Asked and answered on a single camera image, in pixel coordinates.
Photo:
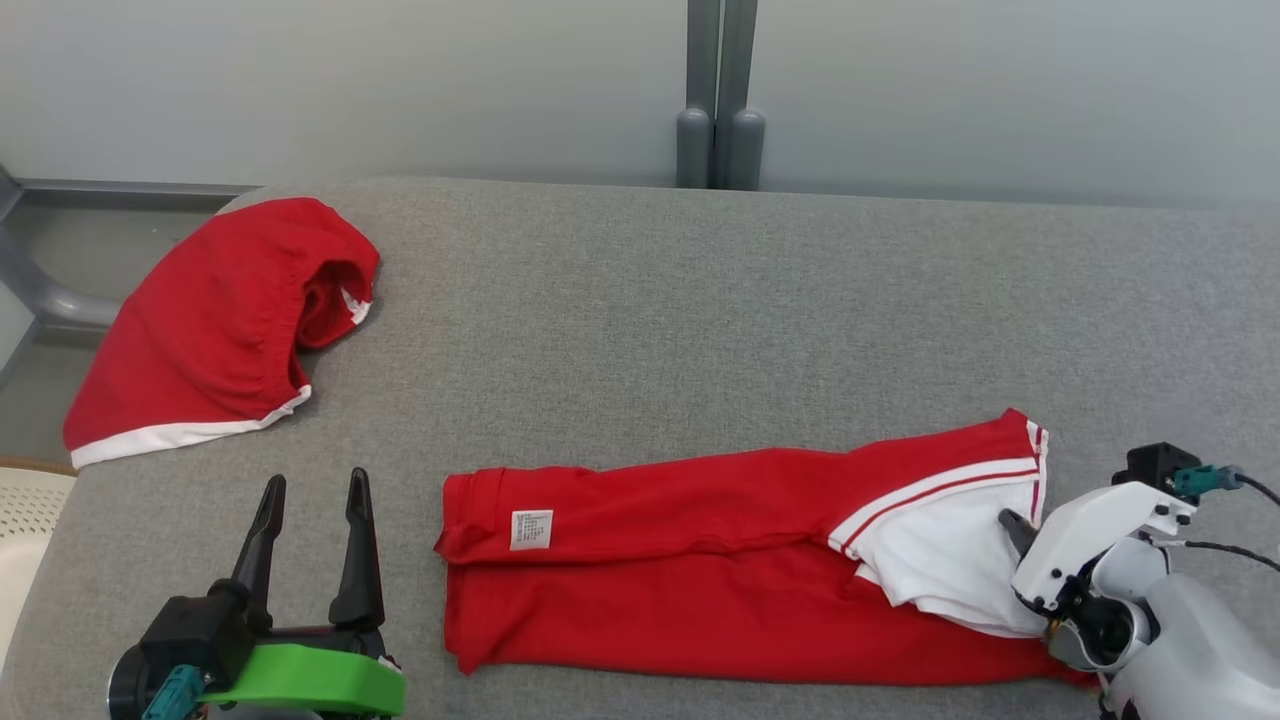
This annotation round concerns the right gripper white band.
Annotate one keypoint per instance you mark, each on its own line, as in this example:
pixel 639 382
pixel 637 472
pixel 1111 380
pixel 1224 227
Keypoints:
pixel 1090 525

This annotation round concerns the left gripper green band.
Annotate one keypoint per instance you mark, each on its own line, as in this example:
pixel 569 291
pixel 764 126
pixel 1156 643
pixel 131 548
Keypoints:
pixel 320 680

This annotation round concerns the red shorts with white trim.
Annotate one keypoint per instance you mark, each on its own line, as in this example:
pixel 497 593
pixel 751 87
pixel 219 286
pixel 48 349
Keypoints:
pixel 200 320

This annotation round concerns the red jersey with black lettering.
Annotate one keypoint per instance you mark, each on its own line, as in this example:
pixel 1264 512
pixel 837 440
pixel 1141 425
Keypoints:
pixel 650 600

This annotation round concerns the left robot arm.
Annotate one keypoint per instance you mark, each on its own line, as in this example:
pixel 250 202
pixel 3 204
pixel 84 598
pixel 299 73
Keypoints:
pixel 125 690

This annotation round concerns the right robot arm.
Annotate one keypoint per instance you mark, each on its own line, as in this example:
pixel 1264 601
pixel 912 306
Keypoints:
pixel 1200 650

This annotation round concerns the white perforated laundry basket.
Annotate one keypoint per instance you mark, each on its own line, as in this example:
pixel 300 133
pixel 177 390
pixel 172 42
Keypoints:
pixel 25 530

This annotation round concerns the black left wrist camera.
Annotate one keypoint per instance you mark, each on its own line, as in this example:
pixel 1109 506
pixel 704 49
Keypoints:
pixel 195 630

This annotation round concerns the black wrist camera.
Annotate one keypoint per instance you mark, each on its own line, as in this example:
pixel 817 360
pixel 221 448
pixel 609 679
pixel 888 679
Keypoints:
pixel 195 630
pixel 1155 465

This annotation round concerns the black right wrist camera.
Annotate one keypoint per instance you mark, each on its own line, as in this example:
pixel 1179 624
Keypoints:
pixel 1155 465

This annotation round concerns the grey curved partition bracket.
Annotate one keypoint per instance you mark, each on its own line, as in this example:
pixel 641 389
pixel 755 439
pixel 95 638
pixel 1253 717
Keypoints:
pixel 50 300

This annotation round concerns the grey partition base rail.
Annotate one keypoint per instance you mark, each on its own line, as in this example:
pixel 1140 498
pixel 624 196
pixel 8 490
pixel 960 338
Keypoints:
pixel 120 192

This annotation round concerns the grey partition post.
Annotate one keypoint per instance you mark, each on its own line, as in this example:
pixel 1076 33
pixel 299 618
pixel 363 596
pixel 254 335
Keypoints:
pixel 745 150
pixel 693 150

